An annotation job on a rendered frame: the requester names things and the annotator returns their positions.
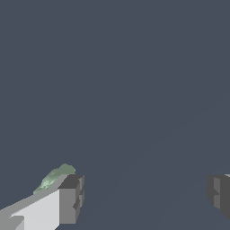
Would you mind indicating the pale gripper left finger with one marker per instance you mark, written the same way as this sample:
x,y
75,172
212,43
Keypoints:
x,y
45,209

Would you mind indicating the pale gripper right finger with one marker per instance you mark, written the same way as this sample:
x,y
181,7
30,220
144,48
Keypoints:
x,y
221,191

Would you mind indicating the pale green lumpy object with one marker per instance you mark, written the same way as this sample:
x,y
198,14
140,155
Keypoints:
x,y
54,176

